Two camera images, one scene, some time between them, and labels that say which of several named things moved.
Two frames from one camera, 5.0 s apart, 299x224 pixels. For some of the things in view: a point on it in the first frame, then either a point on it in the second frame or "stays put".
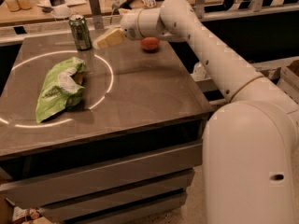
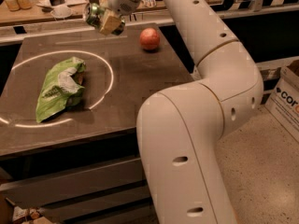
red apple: x=149 y=44 stays put
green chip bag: x=61 y=87 stays put
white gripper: x=130 y=23 → x=121 y=3
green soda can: x=79 y=32 → x=92 y=13
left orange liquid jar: x=11 y=2 stays put
